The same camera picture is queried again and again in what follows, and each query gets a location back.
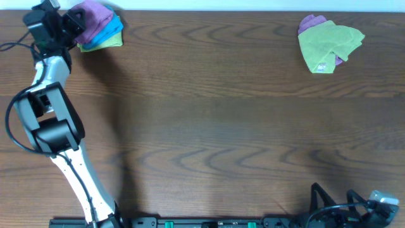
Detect green crumpled cloth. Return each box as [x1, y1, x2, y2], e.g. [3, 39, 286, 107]
[298, 20, 365, 73]

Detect blue folded cloth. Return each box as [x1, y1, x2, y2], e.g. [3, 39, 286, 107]
[97, 5, 123, 35]

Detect purple microfibre cloth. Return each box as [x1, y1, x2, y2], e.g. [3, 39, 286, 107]
[72, 0, 114, 44]

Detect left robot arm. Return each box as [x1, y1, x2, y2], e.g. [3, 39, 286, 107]
[9, 1, 126, 227]

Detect green folded cloth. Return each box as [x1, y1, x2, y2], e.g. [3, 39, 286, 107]
[77, 32, 123, 53]

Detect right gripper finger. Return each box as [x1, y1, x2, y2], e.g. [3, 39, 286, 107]
[346, 189, 367, 206]
[309, 182, 336, 212]

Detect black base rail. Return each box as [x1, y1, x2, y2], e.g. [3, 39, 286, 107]
[49, 216, 301, 228]

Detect purple crumpled cloth underneath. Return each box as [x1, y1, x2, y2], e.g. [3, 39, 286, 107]
[298, 15, 347, 73]

